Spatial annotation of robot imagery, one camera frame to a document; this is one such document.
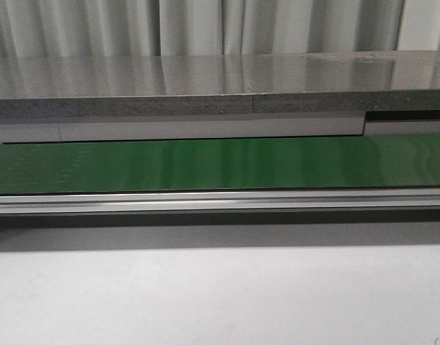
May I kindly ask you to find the aluminium conveyor frame rail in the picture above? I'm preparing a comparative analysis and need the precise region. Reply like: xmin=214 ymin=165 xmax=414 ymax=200
xmin=0 ymin=187 xmax=440 ymax=215

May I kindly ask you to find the grey rail under table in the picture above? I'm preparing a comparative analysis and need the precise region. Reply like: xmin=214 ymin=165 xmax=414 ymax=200
xmin=0 ymin=111 xmax=365 ymax=144

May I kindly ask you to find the grey stone-edged back table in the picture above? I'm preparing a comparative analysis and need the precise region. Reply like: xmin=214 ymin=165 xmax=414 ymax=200
xmin=0 ymin=50 xmax=440 ymax=121

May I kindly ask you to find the green conveyor belt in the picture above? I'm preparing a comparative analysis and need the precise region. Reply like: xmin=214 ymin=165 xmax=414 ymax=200
xmin=0 ymin=134 xmax=440 ymax=195

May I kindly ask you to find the white pleated curtain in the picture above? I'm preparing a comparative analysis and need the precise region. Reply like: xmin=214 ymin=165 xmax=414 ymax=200
xmin=0 ymin=1 xmax=440 ymax=58

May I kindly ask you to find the grey right rail segment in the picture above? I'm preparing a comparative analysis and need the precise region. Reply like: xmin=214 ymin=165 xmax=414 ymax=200
xmin=364 ymin=120 xmax=440 ymax=136

